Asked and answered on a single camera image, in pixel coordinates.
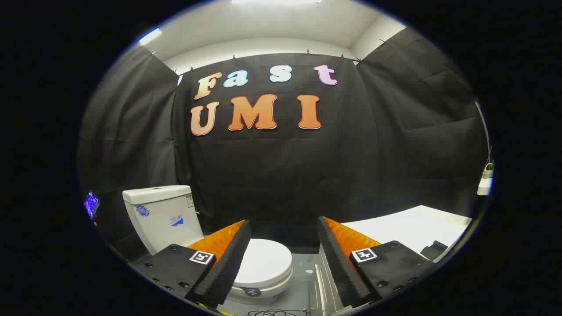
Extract white toilet bowl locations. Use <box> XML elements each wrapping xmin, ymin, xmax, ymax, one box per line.
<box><xmin>225</xmin><ymin>268</ymin><xmax>293</xmax><ymax>306</ymax></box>

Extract ceiling light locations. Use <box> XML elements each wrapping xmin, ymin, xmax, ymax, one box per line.
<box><xmin>139</xmin><ymin>28</ymin><xmax>162</xmax><ymax>45</ymax></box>

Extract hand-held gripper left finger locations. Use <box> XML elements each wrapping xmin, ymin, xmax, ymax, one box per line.
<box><xmin>132</xmin><ymin>219</ymin><xmax>252</xmax><ymax>309</ymax></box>

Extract white cabinet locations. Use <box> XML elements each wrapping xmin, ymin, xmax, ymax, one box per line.
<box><xmin>310</xmin><ymin>205</ymin><xmax>472</xmax><ymax>316</ymax></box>

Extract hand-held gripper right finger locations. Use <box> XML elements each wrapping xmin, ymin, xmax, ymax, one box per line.
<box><xmin>317</xmin><ymin>216</ymin><xmax>435</xmax><ymax>309</ymax></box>

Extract grey hanging cable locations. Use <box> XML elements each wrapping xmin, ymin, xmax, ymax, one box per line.
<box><xmin>476</xmin><ymin>102</ymin><xmax>493</xmax><ymax>164</ymax></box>

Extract small lit screen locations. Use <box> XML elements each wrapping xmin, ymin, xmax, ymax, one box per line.
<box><xmin>83</xmin><ymin>190</ymin><xmax>100</xmax><ymax>221</ymax></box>

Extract black floor cables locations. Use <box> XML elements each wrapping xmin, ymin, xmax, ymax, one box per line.
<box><xmin>244</xmin><ymin>309</ymin><xmax>310</xmax><ymax>316</ymax></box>

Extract white toilet lid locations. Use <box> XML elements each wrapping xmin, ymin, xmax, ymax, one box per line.
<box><xmin>233</xmin><ymin>238</ymin><xmax>293</xmax><ymax>290</ymax></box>

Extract black backdrop cloth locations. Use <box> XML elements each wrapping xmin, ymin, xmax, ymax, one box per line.
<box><xmin>78</xmin><ymin>27</ymin><xmax>489</xmax><ymax>259</ymax></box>

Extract white toilet tank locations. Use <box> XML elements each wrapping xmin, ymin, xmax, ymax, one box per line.
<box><xmin>122</xmin><ymin>185</ymin><xmax>205</xmax><ymax>256</ymax></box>

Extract small black box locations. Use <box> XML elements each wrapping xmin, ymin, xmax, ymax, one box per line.
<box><xmin>420</xmin><ymin>240</ymin><xmax>449</xmax><ymax>262</ymax></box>

